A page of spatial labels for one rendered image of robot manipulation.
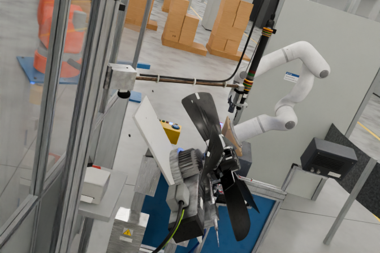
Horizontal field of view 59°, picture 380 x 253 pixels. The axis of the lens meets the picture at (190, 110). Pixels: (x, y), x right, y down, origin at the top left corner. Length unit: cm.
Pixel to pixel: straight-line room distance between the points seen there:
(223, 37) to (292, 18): 642
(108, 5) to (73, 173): 63
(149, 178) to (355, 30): 258
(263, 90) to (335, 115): 79
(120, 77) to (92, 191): 64
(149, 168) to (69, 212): 38
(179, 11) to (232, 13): 155
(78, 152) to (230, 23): 862
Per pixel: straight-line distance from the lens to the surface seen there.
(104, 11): 110
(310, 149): 218
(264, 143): 374
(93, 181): 163
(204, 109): 161
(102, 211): 165
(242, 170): 232
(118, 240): 174
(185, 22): 904
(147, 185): 162
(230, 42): 981
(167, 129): 201
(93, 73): 115
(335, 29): 351
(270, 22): 151
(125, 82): 121
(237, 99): 156
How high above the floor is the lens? 195
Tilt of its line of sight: 22 degrees down
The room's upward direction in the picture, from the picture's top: 17 degrees clockwise
